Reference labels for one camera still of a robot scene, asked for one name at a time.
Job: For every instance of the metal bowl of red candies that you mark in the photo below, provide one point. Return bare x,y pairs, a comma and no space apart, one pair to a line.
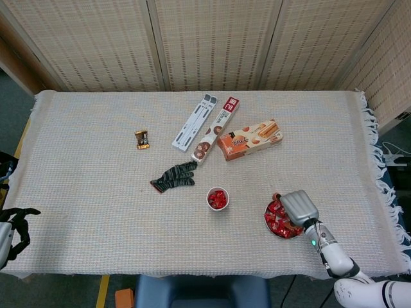
266,223

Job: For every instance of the black grey knit glove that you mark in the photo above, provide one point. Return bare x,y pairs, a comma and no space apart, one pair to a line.
173,176

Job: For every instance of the beige woven tablecloth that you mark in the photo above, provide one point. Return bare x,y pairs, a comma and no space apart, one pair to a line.
96,192

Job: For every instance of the person in dark clothes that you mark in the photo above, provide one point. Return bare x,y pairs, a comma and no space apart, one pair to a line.
8,158

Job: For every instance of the long white cookie box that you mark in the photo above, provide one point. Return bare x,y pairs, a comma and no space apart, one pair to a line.
218,123

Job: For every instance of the blue padded seat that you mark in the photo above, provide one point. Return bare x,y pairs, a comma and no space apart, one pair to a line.
202,292

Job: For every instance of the white plastic bracket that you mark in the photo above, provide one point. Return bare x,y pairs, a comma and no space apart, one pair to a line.
393,158

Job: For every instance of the white paper cup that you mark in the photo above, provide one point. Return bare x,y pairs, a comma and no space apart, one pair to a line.
218,209

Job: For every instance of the orange block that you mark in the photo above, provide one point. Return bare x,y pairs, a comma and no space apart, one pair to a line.
124,298

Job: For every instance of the orange wafer roll box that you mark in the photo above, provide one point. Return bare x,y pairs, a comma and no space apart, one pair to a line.
250,139

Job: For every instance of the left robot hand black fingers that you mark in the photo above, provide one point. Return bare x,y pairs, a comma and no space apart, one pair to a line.
3,237

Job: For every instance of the white grey folding stand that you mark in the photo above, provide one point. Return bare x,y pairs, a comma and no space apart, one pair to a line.
192,125

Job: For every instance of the brown gold snack packet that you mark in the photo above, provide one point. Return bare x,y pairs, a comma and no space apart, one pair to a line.
142,139

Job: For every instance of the bamboo folding screen panel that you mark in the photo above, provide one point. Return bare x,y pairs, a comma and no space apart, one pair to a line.
391,80
19,57
218,45
96,45
321,45

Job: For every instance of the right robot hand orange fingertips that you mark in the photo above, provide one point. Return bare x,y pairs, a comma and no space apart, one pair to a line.
300,208

